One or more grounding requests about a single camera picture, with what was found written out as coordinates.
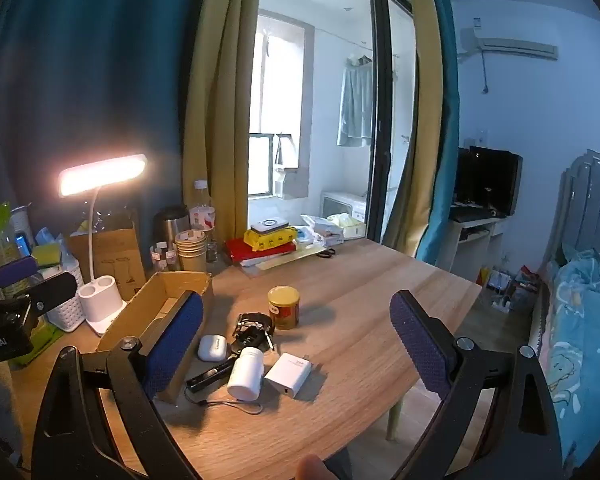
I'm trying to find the yellow printed packet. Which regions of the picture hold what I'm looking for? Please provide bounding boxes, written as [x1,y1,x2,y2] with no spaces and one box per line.
[244,227,301,251]

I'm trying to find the thin black cord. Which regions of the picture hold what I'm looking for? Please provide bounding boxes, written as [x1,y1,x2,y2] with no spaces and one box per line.
[185,385,265,416]

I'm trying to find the white earbuds case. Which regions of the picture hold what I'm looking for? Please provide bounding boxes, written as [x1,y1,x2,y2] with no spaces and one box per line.
[197,335,228,362]

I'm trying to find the yellow green sponge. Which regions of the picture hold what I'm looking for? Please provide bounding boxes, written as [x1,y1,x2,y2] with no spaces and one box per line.
[32,242,70,268]

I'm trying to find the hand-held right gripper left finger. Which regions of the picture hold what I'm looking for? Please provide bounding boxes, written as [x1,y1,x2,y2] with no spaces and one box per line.
[32,291,205,480]

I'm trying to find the hanging pale clothes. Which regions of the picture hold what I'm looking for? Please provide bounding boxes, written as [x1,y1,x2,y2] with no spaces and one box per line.
[336,52,375,148]

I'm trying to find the white pill bottle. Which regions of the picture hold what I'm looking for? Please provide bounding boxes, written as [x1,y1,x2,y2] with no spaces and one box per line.
[227,346,265,402]

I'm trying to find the black monitor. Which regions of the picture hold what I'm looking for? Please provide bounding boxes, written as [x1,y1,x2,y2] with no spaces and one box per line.
[455,146,523,218]

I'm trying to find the grey bed headboard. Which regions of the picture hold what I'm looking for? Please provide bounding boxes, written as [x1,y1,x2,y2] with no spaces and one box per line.
[545,149,600,266]

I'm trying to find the teal curtain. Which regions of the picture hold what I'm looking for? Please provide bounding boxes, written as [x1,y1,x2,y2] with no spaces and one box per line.
[0,0,215,241]
[415,0,462,266]

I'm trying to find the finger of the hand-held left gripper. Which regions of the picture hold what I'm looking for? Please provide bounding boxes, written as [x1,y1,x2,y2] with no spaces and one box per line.
[0,256,38,288]
[24,271,79,318]

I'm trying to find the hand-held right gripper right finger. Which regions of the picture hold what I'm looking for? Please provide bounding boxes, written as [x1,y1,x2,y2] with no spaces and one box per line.
[390,290,563,480]

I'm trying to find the brown lamp carton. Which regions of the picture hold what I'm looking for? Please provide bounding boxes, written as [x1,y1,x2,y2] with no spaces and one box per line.
[67,210,148,302]

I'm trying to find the black sliding door frame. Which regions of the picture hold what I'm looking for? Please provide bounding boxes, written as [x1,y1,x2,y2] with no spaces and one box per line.
[370,0,415,246]

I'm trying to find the floor clutter pile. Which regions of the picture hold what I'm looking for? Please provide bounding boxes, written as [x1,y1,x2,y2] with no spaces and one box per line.
[475,264,543,317]

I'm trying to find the white plastic basket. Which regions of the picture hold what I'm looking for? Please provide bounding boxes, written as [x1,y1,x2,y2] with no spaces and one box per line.
[38,260,88,333]

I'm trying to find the clear glass jar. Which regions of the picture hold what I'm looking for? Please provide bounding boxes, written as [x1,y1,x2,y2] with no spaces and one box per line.
[150,242,179,273]

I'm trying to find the blue printed blanket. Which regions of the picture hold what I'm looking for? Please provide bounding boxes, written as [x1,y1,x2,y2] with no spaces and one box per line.
[535,247,600,461]

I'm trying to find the white appliance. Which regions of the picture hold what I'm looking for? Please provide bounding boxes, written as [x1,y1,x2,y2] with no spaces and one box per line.
[321,191,368,223]

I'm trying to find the plastic folder with papers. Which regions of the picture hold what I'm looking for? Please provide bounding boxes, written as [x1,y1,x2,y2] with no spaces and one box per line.
[240,247,331,278]

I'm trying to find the person's right hand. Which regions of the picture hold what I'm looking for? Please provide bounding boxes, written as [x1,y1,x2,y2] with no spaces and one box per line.
[296,454,337,480]

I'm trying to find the steel kettle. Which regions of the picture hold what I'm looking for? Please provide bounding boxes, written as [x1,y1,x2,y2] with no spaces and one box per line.
[153,205,191,256]

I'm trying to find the clear water bottle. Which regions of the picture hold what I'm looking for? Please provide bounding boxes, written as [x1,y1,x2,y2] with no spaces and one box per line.
[190,180,217,261]

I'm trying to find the white air conditioner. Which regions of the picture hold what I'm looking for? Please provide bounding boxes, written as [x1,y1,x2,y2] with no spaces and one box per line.
[460,25,559,61]

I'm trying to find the cardboard box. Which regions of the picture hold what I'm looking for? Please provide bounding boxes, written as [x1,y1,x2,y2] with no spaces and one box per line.
[96,271,215,405]

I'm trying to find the stack of paper cups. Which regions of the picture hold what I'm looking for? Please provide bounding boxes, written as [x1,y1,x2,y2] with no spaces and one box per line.
[175,229,208,273]

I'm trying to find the stack of white cups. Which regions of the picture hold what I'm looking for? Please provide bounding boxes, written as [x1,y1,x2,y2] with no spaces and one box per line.
[10,205,33,236]

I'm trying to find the white hanging bag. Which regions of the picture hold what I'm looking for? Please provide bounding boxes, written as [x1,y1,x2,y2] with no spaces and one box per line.
[272,132,301,198]

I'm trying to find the yellow lid jar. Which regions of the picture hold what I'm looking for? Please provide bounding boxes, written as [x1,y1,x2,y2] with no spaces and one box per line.
[267,286,301,331]

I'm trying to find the white computer desk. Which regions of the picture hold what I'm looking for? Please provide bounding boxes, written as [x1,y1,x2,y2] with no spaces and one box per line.
[437,207,506,281]

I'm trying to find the yellow curtain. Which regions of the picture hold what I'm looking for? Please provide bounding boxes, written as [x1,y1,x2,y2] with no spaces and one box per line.
[182,0,265,261]
[382,0,453,261]

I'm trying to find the white charger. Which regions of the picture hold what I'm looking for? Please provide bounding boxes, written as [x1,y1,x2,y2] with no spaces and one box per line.
[264,352,313,401]

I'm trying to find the black flashlight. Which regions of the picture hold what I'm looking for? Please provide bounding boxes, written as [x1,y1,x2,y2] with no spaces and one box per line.
[186,360,235,393]

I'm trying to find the white desk lamp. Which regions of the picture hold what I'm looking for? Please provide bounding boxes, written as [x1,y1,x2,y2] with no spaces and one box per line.
[57,154,148,337]

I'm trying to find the wristwatch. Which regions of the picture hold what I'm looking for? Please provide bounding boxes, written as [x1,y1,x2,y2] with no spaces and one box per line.
[235,312,275,342]

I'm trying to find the red flat package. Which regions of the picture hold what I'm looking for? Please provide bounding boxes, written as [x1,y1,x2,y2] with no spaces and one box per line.
[225,237,298,265]

